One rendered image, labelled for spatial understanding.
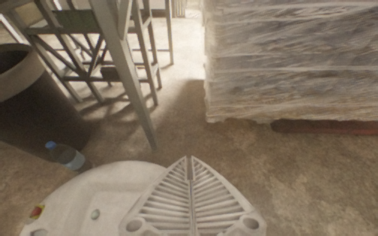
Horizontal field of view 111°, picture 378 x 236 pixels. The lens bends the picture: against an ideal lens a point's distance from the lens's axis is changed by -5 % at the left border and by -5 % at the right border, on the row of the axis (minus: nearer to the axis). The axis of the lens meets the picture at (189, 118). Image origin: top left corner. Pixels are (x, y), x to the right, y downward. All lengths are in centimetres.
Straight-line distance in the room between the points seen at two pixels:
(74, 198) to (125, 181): 16
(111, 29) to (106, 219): 58
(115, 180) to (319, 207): 105
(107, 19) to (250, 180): 97
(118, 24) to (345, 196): 136
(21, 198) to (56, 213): 65
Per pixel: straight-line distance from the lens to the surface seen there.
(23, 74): 85
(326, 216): 115
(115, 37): 49
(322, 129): 136
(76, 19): 105
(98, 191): 66
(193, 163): 17
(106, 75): 115
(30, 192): 125
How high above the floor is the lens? 87
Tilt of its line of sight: 51 degrees down
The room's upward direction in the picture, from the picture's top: 1 degrees clockwise
